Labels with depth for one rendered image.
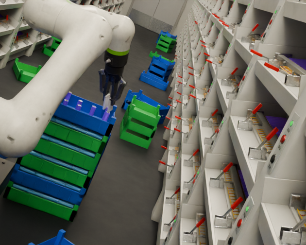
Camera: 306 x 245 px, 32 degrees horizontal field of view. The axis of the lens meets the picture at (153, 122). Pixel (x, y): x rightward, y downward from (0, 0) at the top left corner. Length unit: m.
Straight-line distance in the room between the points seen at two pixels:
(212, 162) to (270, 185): 0.73
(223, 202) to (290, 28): 0.57
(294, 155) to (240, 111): 0.70
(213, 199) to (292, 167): 0.51
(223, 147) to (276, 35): 0.38
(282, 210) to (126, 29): 1.16
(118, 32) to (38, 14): 0.46
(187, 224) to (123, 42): 0.72
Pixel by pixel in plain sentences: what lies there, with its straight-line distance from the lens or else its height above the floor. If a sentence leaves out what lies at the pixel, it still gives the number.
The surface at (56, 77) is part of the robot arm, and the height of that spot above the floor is 0.69.
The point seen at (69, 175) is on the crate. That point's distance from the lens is 2.18.
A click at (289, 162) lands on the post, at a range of 1.01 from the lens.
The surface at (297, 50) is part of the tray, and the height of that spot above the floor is 1.01.
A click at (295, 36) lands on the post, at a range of 1.68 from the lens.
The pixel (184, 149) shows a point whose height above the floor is 0.38.
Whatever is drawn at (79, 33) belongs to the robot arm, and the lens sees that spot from 1.54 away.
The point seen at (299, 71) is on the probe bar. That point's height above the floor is 0.97.
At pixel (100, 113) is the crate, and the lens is 2.29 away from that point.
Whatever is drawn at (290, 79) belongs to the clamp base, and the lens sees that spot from 1.25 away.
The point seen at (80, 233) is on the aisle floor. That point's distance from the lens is 2.21.
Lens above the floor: 1.04
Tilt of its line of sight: 14 degrees down
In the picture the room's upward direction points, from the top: 24 degrees clockwise
